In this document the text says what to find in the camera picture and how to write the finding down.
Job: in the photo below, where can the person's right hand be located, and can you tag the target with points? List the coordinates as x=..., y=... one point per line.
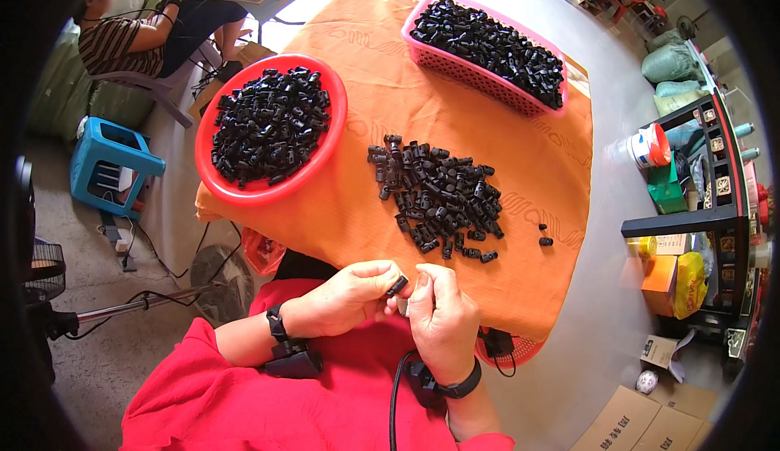
x=445, y=329

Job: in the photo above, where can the person's left hand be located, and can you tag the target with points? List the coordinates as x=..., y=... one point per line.
x=341, y=302

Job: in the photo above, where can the person's legs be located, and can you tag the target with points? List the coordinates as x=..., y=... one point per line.
x=304, y=266

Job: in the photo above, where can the black wrist band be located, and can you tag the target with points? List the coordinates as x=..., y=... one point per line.
x=442, y=384
x=286, y=344

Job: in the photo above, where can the black power adapter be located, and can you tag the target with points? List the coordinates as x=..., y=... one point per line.
x=498, y=342

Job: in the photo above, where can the red mesh basket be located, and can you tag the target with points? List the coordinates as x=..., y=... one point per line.
x=527, y=347

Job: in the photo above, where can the orange plastic bag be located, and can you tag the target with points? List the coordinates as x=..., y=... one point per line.
x=261, y=253

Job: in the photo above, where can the orange table cloth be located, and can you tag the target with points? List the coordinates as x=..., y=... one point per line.
x=390, y=207

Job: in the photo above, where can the person's body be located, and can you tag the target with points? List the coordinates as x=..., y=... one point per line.
x=256, y=402

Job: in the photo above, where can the red round plastic basin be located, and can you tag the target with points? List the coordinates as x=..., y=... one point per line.
x=210, y=164

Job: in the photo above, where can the heap of locks in basin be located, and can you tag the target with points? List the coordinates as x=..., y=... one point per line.
x=271, y=125

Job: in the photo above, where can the white patterned ball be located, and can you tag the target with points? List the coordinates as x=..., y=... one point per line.
x=646, y=382

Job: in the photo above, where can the yellow tin can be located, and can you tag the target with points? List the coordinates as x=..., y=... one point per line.
x=643, y=247

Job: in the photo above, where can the brown cardboard boxes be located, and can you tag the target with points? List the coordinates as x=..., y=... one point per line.
x=640, y=420

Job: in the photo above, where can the small open printed box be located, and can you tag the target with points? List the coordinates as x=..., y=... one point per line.
x=661, y=350

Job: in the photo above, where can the orange carton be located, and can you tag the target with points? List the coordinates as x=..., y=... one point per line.
x=658, y=283

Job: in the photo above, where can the white power strip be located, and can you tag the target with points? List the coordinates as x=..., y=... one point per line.
x=122, y=241

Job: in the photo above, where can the yellow plastic bag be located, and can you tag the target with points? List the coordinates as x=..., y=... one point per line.
x=690, y=286

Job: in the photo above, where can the pink plastic basket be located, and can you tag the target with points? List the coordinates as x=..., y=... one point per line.
x=469, y=73

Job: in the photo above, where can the flat brown cardboard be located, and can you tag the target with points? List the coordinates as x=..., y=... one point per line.
x=234, y=67

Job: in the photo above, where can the green paper bag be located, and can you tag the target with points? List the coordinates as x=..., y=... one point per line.
x=665, y=190

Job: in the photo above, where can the blue plastic stool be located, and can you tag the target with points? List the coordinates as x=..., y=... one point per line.
x=116, y=158

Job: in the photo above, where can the white paint bucket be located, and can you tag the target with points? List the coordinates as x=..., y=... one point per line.
x=646, y=146

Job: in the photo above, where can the heap of locks in basket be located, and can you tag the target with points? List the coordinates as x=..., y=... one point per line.
x=487, y=49

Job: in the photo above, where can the grey plastic chair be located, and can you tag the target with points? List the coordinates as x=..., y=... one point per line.
x=146, y=88

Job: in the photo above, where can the dark shelf unit with goods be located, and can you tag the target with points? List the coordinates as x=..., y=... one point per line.
x=728, y=207

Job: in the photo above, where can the heap of green sacks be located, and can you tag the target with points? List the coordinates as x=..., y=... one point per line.
x=67, y=91

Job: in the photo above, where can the pile of green grey sacks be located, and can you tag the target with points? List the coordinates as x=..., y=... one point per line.
x=670, y=64

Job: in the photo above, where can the small grey fan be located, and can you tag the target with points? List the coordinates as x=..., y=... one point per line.
x=687, y=27

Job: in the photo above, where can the pedestal fan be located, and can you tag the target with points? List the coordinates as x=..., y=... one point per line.
x=152, y=302

